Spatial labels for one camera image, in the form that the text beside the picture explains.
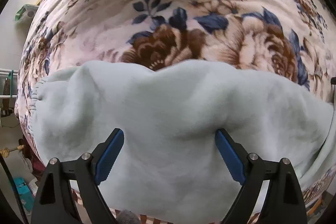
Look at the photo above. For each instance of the teal cardboard box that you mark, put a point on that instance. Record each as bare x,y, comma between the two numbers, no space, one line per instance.
25,194

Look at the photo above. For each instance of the floral fleece blanket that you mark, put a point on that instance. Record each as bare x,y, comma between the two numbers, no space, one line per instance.
294,39

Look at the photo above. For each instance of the white drying rack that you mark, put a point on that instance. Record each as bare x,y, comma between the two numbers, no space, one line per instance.
8,84

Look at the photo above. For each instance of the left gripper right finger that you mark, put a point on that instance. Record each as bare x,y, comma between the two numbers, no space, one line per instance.
283,201

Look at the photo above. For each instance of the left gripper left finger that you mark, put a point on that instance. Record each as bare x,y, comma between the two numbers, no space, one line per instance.
54,202

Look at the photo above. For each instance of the light mint fleece pants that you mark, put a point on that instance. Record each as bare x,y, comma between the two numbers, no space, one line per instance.
169,167

